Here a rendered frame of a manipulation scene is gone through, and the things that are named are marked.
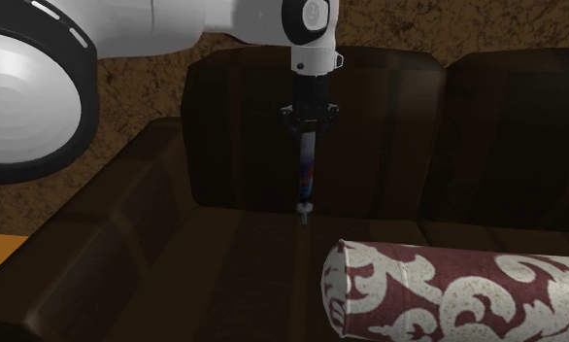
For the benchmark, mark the blue patterned pen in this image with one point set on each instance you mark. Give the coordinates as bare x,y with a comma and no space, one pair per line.
307,170

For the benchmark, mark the red white patterned bolster cushion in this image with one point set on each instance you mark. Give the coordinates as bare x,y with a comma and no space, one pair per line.
455,298

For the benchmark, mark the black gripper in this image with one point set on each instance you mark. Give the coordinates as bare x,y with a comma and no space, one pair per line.
310,97

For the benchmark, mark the dark brown leather sofa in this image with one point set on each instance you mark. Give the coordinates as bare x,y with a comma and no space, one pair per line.
218,265

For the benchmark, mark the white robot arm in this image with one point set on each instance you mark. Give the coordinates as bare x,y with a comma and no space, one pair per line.
123,23

